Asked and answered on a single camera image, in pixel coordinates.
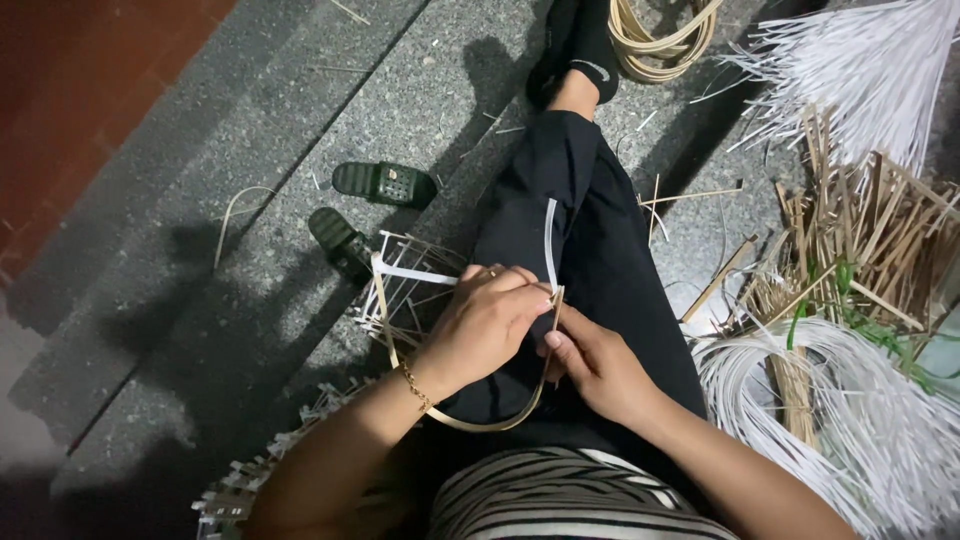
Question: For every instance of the person's left hand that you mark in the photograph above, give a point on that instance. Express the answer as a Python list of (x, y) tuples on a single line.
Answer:
[(480, 330)]

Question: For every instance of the bent bamboo hoop strip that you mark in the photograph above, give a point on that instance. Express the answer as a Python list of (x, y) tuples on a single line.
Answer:
[(480, 424)]

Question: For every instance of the coil of bamboo strips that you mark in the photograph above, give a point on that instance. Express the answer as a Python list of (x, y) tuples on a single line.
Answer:
[(660, 41)]

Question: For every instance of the bundle of straight white strips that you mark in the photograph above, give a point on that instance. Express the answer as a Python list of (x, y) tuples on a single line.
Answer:
[(862, 67)]

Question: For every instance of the black trousers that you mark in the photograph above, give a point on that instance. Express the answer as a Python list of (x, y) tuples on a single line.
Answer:
[(592, 247)]

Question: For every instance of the coil of white plastic strips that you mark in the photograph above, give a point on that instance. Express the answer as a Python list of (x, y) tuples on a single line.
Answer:
[(847, 427)]

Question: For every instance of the person's right hand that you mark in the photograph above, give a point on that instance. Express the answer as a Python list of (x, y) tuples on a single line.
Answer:
[(600, 367)]

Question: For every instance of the dark green slipper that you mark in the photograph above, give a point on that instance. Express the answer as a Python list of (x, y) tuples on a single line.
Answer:
[(386, 184), (341, 241)]

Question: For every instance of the white plastic strip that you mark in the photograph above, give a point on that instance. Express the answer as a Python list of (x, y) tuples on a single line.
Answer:
[(551, 247)]

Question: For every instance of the black sock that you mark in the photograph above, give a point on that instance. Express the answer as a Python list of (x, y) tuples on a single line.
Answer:
[(581, 49)]

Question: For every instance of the loose curved bamboo strip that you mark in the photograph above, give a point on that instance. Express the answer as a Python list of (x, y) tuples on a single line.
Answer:
[(234, 217)]

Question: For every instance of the striped shirt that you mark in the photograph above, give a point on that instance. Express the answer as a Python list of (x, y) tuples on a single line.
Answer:
[(570, 499)]

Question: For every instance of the pile of short bamboo sticks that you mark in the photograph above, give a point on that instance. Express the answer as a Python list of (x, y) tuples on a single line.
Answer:
[(862, 232)]

